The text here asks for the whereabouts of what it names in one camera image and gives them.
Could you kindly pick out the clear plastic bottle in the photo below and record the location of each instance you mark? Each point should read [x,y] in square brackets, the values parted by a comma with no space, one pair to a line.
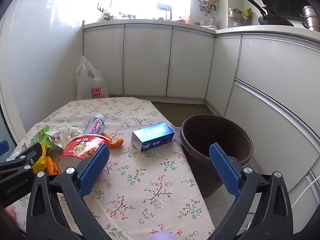
[93,126]

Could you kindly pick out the dark kitchen faucet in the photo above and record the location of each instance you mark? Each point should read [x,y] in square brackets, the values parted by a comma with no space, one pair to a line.
[165,7]

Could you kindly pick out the purple fuzzy garment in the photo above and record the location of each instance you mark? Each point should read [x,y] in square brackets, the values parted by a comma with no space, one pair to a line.
[161,236]

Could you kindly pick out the narrow white cabinet door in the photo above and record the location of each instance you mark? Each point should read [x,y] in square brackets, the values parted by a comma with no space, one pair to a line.
[222,75]

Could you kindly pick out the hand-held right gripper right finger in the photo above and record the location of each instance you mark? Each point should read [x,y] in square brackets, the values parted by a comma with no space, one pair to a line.
[223,170]

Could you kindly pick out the black wok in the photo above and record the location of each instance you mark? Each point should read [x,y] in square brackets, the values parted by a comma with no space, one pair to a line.
[272,20]

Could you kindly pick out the woven floor mat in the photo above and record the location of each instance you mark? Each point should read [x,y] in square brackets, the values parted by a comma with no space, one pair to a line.
[175,110]

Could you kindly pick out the brown trash bin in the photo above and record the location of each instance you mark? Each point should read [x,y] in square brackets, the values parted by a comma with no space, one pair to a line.
[197,140]

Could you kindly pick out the white plastic bag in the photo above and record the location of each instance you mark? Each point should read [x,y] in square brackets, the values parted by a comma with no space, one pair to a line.
[87,85]

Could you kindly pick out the wall spice rack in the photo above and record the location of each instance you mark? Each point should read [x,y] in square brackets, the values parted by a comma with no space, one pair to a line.
[237,16]

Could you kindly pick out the orange peel piece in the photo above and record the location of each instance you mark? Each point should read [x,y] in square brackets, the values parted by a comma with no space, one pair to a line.
[52,166]

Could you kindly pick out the green snack packet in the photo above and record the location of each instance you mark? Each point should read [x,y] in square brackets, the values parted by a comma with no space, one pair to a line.
[42,137]

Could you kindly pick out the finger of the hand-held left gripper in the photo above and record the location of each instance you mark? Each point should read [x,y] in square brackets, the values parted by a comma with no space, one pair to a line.
[3,148]
[25,158]

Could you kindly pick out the stacked steel pots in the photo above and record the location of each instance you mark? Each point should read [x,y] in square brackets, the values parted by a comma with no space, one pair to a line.
[311,17]

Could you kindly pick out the large white drawer front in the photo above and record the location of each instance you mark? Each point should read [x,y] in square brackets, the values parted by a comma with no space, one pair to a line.
[280,75]

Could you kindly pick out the red yellow snack packet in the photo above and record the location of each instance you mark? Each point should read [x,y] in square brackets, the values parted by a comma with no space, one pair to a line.
[77,147]

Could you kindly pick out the white countertop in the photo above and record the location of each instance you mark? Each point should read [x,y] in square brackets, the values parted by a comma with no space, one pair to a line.
[150,21]

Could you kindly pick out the floral tablecloth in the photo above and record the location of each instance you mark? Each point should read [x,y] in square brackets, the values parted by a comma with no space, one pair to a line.
[150,170]

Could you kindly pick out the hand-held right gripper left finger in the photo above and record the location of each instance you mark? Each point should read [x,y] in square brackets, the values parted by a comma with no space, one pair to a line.
[92,172]

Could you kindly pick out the blue cardboard box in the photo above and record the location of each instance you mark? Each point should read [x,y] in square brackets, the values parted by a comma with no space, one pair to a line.
[152,136]

